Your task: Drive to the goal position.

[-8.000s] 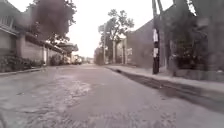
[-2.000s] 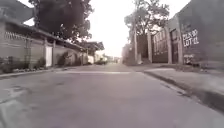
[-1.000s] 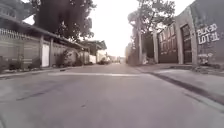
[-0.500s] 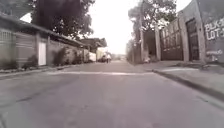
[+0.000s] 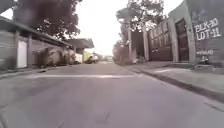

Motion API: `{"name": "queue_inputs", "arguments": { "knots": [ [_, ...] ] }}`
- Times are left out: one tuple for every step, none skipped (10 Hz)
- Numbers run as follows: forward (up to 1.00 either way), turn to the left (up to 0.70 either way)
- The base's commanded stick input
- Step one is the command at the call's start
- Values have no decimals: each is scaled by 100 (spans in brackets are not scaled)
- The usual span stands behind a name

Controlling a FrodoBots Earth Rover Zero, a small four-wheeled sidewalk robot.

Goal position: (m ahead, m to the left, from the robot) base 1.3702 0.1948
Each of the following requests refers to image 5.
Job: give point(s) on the vehicle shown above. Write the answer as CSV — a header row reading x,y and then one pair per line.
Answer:
x,y
91,58

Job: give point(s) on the grey concrete road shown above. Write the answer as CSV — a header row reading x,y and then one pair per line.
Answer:
x,y
110,100

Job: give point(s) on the pale bushes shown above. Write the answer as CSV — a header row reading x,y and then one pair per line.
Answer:
x,y
53,56

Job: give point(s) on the big dark tree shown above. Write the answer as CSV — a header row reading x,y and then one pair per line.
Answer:
x,y
50,16

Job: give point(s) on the grey concrete sidewalk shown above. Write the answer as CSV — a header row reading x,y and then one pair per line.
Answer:
x,y
196,81

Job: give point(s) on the grey kerb strip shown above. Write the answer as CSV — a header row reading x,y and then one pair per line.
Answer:
x,y
20,72

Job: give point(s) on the low building with roof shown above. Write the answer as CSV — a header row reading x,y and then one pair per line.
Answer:
x,y
20,50

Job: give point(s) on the tree behind wall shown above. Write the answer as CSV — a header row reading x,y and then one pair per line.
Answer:
x,y
143,13

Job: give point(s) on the grey wall with dark gates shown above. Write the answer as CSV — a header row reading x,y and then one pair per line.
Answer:
x,y
200,36

